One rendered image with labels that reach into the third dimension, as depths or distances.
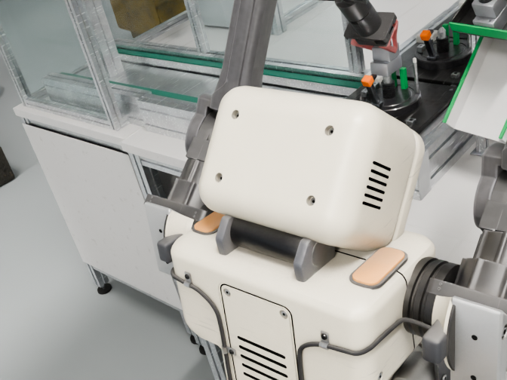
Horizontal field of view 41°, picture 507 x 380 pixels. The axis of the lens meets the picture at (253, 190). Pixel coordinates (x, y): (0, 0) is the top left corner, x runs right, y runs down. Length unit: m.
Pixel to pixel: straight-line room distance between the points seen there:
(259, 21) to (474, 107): 0.62
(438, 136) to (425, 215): 0.18
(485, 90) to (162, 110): 0.88
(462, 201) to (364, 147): 0.79
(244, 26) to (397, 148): 0.32
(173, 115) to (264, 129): 1.16
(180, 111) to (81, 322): 1.23
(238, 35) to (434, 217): 0.64
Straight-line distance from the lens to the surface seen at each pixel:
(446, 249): 1.32
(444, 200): 1.45
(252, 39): 0.93
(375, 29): 1.46
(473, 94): 1.44
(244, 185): 0.73
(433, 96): 1.61
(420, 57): 1.77
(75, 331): 2.77
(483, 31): 1.32
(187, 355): 2.47
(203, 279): 0.79
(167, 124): 1.91
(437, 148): 1.48
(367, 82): 1.49
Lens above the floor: 1.69
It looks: 32 degrees down
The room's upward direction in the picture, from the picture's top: 14 degrees counter-clockwise
